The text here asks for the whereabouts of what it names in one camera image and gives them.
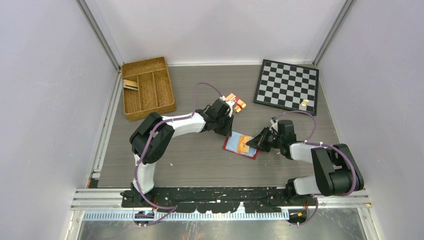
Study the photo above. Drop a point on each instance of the aluminium frame rail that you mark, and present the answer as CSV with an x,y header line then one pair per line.
x,y
106,129

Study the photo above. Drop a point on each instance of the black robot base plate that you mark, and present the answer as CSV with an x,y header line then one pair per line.
x,y
216,200

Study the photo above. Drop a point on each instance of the pale cards left in tray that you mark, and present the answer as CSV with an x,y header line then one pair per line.
x,y
130,85

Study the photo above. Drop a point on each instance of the red and gold card box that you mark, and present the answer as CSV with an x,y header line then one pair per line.
x,y
239,104

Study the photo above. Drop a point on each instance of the black and white chessboard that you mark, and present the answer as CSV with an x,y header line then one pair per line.
x,y
284,86

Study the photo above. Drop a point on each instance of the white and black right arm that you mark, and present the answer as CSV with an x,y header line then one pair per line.
x,y
335,172

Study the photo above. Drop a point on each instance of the red leather card holder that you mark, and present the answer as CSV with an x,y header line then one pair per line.
x,y
237,144

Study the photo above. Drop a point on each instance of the small wooden chess piece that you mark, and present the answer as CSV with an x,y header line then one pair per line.
x,y
304,103

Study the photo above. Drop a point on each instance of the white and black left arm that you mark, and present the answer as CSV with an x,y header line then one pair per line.
x,y
151,139

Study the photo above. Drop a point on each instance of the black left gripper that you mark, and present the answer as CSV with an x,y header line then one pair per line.
x,y
227,131

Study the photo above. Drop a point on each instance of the woven wicker divided tray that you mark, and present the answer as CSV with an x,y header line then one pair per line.
x,y
155,92

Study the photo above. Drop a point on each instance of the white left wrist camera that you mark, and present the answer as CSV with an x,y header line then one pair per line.
x,y
229,103

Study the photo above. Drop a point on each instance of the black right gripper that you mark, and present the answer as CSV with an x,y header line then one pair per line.
x,y
258,141

